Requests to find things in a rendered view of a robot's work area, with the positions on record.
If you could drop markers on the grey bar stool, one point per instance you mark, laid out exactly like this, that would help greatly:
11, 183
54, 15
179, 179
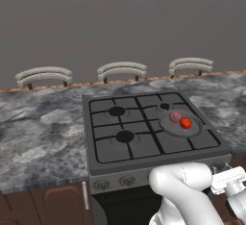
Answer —
121, 69
190, 64
43, 76

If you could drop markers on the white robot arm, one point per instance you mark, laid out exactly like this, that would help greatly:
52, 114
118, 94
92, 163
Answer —
179, 184

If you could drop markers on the black oven door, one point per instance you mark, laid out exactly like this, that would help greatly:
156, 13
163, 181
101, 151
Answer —
125, 208

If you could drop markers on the grey gas stove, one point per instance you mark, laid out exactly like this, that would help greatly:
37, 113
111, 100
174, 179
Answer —
128, 158

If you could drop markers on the red tomato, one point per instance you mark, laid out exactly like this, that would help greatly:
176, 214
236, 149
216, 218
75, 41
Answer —
185, 123

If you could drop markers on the brown cabinet door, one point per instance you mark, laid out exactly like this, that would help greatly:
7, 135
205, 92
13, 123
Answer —
238, 161
59, 206
14, 209

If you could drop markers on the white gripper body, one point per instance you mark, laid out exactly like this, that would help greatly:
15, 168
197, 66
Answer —
229, 178

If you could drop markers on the grey stove knob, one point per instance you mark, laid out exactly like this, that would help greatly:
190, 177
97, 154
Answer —
220, 165
127, 180
101, 184

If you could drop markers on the pink onion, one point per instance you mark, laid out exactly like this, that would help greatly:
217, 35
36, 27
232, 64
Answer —
174, 116

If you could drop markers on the grey frying pan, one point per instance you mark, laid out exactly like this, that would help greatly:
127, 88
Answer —
179, 131

